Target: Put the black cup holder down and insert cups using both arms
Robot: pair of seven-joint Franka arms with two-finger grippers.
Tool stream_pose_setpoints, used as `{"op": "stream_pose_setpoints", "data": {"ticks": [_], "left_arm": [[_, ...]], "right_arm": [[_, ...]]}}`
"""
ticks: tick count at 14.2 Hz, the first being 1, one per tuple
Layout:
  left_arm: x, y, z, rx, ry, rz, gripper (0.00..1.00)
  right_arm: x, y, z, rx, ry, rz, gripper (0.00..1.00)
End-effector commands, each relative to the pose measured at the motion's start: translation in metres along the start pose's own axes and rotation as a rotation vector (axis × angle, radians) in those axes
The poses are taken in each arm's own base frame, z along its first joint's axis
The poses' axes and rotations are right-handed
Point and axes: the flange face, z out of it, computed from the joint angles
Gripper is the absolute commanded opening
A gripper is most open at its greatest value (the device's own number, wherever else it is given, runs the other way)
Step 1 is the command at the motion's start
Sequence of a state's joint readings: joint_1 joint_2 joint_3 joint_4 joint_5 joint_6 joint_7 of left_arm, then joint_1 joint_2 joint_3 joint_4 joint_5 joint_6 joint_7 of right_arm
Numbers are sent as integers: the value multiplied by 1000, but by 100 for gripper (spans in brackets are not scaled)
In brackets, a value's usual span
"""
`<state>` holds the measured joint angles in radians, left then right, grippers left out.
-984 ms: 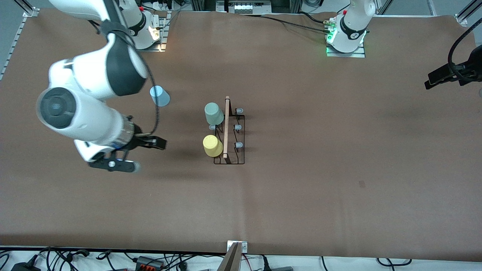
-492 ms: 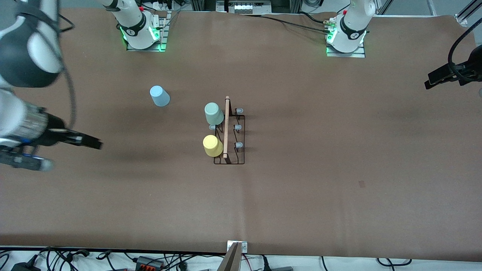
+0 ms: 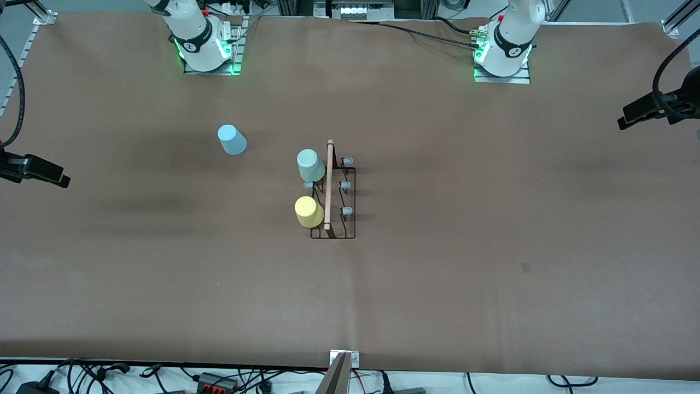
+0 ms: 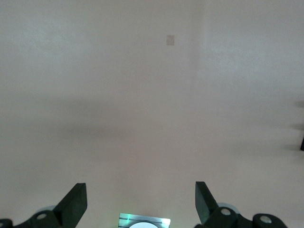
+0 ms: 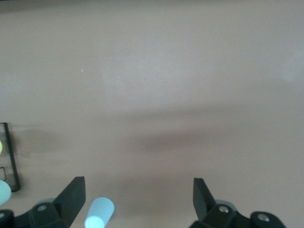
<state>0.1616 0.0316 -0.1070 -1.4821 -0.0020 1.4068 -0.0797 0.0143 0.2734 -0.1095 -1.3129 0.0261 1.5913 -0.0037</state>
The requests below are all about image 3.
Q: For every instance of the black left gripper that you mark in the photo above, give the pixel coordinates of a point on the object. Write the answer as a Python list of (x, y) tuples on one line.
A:
[(671, 102)]

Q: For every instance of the flat grey box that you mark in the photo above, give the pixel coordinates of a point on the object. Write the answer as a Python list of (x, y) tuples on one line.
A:
[(410, 390)]

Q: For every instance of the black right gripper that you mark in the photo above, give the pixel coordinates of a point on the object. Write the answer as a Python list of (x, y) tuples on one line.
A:
[(11, 164)]

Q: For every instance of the white power strip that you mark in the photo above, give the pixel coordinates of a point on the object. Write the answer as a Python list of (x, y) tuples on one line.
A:
[(235, 6)]

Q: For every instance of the aluminium frame post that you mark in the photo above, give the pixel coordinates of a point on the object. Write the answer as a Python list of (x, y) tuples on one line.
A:
[(555, 11), (627, 11)]

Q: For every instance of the silver metal mount bracket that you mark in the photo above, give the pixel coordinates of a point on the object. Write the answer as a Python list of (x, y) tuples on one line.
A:
[(354, 359)]

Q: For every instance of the yellow plastic cup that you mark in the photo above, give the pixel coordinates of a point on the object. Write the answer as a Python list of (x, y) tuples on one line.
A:
[(308, 212)]

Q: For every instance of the mint green plastic cup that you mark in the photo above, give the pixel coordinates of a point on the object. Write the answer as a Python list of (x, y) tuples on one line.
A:
[(310, 164)]

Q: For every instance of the brown camera mount post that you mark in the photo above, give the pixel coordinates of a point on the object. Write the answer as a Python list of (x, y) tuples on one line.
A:
[(336, 383)]

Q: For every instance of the grey power strip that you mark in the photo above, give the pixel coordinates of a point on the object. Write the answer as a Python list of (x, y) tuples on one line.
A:
[(361, 10)]

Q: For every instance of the brown table mat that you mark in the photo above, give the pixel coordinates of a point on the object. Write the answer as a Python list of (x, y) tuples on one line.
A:
[(437, 306)]

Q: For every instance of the left arm aluminium base plate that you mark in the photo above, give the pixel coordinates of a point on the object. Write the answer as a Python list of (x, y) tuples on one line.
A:
[(503, 80)]

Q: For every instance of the black power adapter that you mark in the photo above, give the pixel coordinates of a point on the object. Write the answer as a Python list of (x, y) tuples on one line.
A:
[(35, 389)]

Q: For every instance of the aluminium frame rail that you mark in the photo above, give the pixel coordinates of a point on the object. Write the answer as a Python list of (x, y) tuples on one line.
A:
[(678, 19), (22, 65)]

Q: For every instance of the right arm aluminium base plate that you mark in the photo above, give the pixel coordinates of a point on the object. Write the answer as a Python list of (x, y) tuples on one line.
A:
[(236, 49)]

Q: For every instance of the light blue plastic cup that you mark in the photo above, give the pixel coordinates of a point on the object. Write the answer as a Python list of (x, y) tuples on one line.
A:
[(232, 141)]

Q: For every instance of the black orange connector block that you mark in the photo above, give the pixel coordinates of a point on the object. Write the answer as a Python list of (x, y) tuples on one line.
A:
[(216, 381)]

